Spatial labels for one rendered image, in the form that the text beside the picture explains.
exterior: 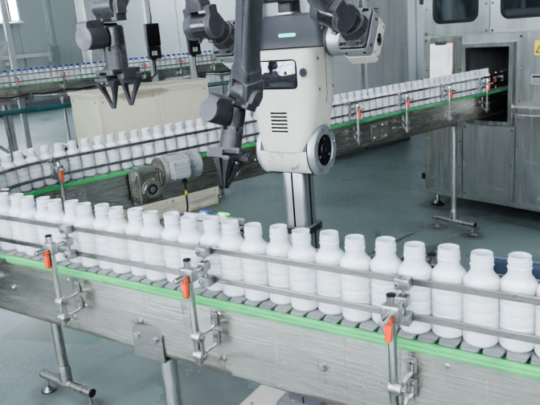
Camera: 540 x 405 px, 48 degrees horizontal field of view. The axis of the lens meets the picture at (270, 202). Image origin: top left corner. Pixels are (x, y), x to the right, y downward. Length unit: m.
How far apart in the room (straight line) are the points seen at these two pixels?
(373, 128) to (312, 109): 2.04
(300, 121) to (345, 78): 5.76
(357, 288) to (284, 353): 0.23
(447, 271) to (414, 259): 0.06
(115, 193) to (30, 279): 1.09
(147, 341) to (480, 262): 0.83
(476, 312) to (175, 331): 0.70
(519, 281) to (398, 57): 7.31
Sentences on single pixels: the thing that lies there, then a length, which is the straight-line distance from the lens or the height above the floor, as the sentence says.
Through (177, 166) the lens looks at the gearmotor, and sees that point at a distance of 2.79.
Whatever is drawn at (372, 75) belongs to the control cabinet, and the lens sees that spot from 7.92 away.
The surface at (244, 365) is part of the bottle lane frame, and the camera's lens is 1.38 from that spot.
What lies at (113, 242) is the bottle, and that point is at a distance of 1.55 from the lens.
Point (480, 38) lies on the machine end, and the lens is 4.99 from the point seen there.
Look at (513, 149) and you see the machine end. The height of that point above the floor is 0.57.
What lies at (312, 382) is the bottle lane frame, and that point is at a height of 0.86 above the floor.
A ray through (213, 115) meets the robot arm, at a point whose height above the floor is 1.37.
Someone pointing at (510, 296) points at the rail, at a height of 1.11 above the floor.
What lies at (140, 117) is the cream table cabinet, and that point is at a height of 0.94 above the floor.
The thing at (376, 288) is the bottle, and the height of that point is 1.08.
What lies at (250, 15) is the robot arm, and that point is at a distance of 1.46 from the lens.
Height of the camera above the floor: 1.55
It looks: 15 degrees down
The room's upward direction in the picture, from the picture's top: 5 degrees counter-clockwise
